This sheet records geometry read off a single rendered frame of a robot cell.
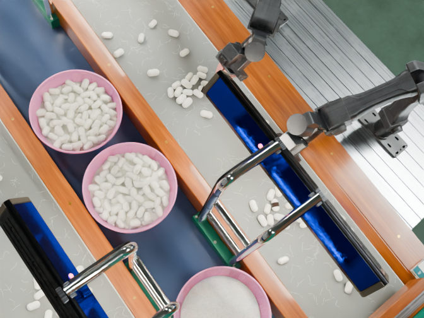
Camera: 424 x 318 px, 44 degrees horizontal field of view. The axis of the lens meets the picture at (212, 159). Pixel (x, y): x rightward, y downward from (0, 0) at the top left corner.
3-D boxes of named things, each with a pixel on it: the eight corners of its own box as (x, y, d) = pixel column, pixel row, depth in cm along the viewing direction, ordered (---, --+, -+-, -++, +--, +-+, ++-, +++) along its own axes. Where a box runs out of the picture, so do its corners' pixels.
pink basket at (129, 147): (119, 136, 162) (118, 125, 153) (191, 183, 161) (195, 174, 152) (66, 206, 153) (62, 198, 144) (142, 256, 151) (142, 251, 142)
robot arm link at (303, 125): (293, 145, 135) (335, 125, 130) (282, 115, 138) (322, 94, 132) (310, 148, 145) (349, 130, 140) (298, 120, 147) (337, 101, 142)
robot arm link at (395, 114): (383, 134, 167) (423, 93, 135) (375, 115, 169) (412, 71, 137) (401, 128, 167) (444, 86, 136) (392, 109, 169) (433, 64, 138)
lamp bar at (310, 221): (226, 76, 133) (231, 61, 126) (385, 277, 122) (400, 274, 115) (200, 91, 130) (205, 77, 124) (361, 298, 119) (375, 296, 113)
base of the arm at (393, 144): (406, 151, 166) (419, 138, 169) (363, 105, 170) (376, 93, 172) (394, 159, 174) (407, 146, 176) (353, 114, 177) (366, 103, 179)
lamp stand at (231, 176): (240, 184, 163) (277, 131, 121) (279, 236, 159) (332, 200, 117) (190, 219, 157) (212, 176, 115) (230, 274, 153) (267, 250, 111)
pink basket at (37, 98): (92, 69, 168) (90, 54, 159) (139, 134, 163) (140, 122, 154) (17, 111, 160) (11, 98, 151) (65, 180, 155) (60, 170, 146)
